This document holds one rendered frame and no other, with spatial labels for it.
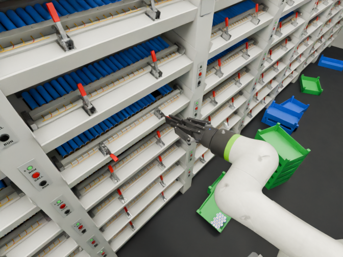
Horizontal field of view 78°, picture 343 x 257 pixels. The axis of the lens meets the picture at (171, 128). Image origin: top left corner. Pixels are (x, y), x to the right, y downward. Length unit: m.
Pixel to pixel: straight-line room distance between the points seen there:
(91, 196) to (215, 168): 1.19
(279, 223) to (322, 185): 1.54
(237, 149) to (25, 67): 0.55
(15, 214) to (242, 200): 0.63
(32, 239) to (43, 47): 0.66
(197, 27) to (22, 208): 0.80
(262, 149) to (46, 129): 0.58
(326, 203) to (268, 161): 1.45
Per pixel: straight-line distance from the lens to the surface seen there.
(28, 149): 0.63
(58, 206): 0.83
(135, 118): 0.85
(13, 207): 0.80
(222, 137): 0.67
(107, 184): 0.95
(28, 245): 0.96
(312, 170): 2.18
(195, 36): 0.85
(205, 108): 1.24
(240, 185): 0.59
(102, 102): 0.69
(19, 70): 0.54
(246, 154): 0.63
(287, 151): 1.74
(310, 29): 2.60
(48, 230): 0.95
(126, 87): 0.73
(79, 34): 0.60
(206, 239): 1.62
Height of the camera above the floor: 1.53
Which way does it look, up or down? 46 degrees down
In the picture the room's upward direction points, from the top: straight up
